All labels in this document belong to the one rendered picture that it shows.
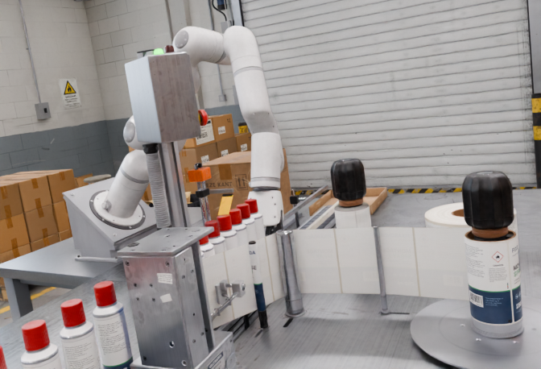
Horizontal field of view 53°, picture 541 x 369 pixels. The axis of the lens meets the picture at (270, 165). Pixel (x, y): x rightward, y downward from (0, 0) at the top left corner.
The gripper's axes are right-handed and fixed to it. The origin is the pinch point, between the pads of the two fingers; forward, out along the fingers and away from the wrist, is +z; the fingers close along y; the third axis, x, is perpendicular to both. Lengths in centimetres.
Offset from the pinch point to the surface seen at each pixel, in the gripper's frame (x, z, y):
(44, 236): 192, -13, -292
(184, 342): -61, 17, 15
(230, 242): -23.4, 0.0, 2.0
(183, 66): -43, -38, 0
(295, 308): -26.3, 14.1, 19.8
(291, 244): -30.5, 0.7, 20.5
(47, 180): 189, -60, -291
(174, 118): -42.2, -26.5, -2.3
